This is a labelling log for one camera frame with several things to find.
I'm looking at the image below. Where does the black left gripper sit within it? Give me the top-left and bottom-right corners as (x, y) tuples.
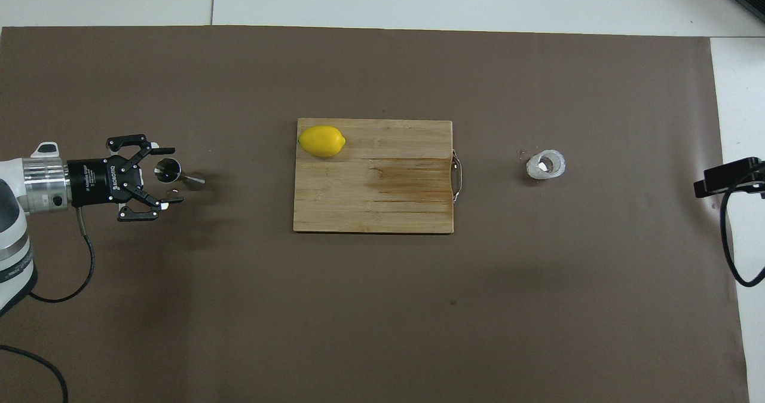
(67, 134), (184, 222)

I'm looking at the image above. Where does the steel double jigger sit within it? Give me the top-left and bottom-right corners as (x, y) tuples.
(154, 157), (207, 192)

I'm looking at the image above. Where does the clear plastic cup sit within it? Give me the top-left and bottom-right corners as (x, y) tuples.
(526, 149), (567, 181)

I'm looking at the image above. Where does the yellow lemon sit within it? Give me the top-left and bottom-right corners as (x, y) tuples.
(298, 125), (347, 158)

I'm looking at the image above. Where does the wooden cutting board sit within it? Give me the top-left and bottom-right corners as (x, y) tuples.
(293, 118), (464, 234)

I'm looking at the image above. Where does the brown table mat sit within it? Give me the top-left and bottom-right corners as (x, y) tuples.
(0, 25), (751, 403)

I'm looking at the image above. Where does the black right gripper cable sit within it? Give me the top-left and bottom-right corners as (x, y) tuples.
(720, 163), (765, 288)

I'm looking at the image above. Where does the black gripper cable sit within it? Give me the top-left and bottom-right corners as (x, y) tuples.
(720, 163), (765, 288)
(0, 207), (96, 403)

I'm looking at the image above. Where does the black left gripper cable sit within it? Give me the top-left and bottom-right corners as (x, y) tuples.
(0, 207), (96, 403)

